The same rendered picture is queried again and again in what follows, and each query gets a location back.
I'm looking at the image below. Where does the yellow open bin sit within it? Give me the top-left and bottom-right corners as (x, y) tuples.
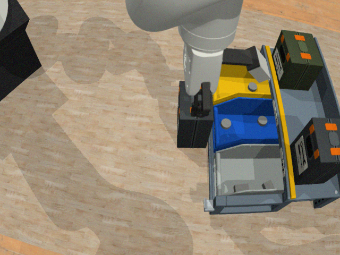
(212, 64), (271, 106)

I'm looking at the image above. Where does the grey open bin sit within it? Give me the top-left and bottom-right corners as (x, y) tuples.
(214, 144), (284, 196)

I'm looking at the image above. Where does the grey metal disc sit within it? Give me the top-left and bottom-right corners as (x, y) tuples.
(257, 116), (267, 126)
(220, 118), (231, 130)
(248, 82), (257, 92)

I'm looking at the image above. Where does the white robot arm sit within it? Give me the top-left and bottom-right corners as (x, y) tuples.
(125, 0), (270, 83)

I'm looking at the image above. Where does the grey metal shelf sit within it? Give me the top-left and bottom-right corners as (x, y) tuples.
(204, 37), (340, 215)

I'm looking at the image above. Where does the blue bin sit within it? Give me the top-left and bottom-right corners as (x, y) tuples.
(212, 97), (279, 153)

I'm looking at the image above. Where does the yellow flat bar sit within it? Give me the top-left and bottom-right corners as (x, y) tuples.
(265, 46), (296, 199)

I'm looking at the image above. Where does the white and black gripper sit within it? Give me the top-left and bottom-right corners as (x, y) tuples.
(182, 39), (227, 118)

